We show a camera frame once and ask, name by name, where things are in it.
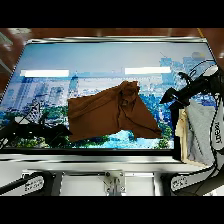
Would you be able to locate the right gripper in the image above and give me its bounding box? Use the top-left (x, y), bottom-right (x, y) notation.
top-left (159, 77), bottom-right (210, 106)

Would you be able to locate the brown T-shirt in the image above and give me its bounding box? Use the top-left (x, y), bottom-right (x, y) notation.
top-left (67, 79), bottom-right (164, 143)

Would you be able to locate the grey garment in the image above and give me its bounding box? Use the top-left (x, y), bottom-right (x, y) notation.
top-left (184, 98), bottom-right (218, 167)

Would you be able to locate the black garment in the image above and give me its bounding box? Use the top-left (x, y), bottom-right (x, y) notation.
top-left (169, 101), bottom-right (185, 162)

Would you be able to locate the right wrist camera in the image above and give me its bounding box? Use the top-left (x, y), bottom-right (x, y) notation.
top-left (178, 70), bottom-right (193, 87)

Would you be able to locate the black cable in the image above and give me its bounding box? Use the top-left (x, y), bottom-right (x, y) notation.
top-left (187, 59), bottom-right (218, 80)

